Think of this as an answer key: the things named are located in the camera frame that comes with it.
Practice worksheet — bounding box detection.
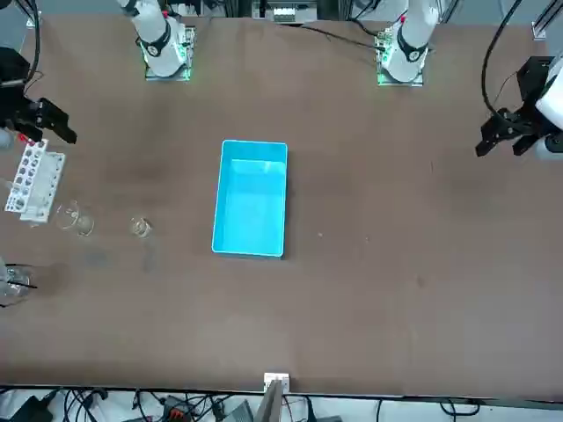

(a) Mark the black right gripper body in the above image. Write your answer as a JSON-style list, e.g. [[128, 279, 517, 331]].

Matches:
[[0, 47, 32, 109]]

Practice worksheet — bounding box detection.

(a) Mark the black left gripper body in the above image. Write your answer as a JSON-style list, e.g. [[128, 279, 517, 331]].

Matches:
[[517, 55, 555, 111]]

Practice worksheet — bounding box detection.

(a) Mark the small glass beaker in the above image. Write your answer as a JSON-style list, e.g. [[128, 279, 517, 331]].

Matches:
[[128, 215, 153, 240]]

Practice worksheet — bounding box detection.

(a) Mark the large glass beaker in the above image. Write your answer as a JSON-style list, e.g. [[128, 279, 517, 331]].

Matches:
[[55, 200, 96, 238]]

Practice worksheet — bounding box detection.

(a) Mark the white test tube rack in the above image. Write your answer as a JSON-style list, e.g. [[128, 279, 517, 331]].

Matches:
[[4, 139, 67, 223]]

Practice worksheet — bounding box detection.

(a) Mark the clear glass flask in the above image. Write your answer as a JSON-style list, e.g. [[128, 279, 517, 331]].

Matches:
[[0, 263, 34, 305]]

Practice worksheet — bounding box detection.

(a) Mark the blue plastic bin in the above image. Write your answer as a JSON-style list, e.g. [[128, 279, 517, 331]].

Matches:
[[210, 139, 289, 260]]

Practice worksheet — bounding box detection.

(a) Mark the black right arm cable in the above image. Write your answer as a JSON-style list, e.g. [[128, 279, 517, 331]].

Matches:
[[24, 0, 46, 91]]

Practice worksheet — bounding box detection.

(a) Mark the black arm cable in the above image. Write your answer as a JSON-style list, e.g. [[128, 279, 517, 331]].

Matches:
[[24, 0, 46, 91], [480, 19, 523, 116]]

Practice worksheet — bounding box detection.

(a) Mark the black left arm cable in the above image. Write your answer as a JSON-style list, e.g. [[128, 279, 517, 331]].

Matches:
[[480, 19, 523, 116]]

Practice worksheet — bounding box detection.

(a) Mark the black cable across table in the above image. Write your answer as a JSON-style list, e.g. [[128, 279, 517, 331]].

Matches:
[[280, 22, 384, 50]]

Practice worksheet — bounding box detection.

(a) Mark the white post bracket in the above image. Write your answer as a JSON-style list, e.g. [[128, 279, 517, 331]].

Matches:
[[263, 372, 292, 394]]

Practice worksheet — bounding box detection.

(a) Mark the grey camera post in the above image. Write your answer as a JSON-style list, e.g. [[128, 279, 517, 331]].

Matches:
[[256, 378, 285, 422]]

